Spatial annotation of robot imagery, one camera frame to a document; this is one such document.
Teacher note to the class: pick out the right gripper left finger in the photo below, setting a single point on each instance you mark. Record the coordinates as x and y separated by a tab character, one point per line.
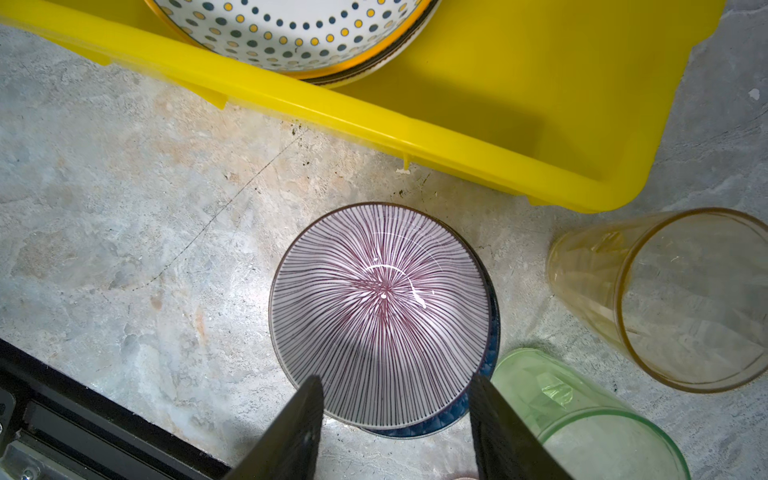
288	449

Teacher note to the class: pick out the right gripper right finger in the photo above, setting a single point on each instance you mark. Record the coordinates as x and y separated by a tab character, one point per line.
504	446

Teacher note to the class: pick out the purple striped bowl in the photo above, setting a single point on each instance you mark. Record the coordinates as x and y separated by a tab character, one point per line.
390	308

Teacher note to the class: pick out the dotted plate yellow rim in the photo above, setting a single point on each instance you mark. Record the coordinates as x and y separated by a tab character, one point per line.
304	40

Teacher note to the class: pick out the white plate black striped rim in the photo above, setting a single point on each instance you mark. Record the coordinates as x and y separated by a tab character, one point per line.
369	66

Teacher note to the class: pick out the yellow plastic bin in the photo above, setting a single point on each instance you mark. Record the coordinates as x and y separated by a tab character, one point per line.
564	102

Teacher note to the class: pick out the green plastic cup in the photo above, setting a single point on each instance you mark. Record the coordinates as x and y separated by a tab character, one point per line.
584	427

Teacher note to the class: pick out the amber plastic cup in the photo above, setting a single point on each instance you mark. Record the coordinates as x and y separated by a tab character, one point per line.
681	294

